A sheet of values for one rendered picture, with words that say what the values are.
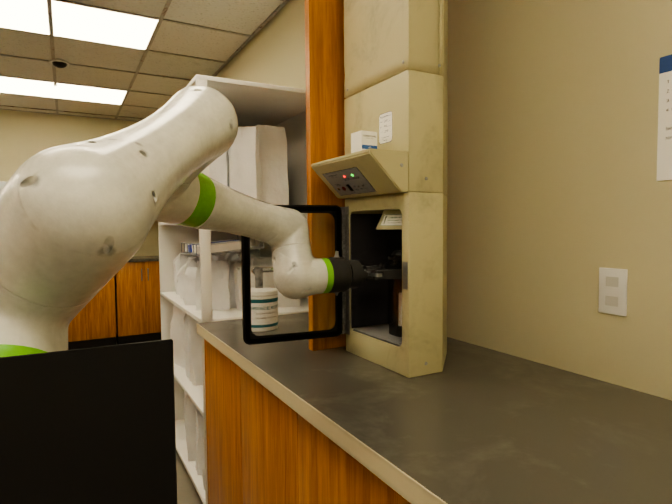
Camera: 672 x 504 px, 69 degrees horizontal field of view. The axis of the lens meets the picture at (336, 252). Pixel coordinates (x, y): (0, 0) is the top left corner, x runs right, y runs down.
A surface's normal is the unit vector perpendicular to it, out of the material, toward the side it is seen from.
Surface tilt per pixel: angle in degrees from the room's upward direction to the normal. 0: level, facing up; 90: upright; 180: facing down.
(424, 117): 90
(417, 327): 90
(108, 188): 71
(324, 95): 90
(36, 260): 119
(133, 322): 90
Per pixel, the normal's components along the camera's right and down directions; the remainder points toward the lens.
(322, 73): 0.48, 0.04
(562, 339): -0.88, 0.04
